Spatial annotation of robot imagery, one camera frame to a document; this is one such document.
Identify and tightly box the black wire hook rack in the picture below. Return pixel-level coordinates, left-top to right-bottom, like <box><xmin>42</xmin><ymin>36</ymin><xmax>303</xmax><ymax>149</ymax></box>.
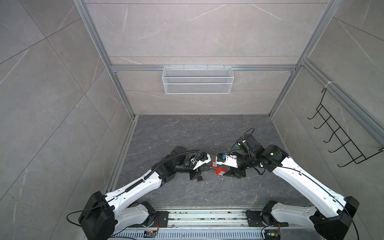
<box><xmin>307</xmin><ymin>88</ymin><xmax>384</xmax><ymax>168</ymax></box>

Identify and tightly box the white wire mesh basket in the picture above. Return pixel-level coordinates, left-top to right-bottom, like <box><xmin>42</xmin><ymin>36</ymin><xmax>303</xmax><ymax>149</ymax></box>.
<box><xmin>162</xmin><ymin>67</ymin><xmax>235</xmax><ymax>95</ymax></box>

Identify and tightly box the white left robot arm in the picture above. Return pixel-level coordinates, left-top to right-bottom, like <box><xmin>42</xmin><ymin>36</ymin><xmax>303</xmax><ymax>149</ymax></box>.
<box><xmin>76</xmin><ymin>146</ymin><xmax>211</xmax><ymax>240</ymax></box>

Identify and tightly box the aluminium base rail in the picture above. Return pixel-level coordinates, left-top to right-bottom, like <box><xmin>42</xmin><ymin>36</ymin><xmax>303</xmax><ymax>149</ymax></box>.
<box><xmin>82</xmin><ymin>206</ymin><xmax>334</xmax><ymax>240</ymax></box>

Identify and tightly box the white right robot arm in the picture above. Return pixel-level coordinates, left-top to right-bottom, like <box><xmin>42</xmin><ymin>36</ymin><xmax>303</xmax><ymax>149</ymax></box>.
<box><xmin>216</xmin><ymin>129</ymin><xmax>360</xmax><ymax>240</ymax></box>

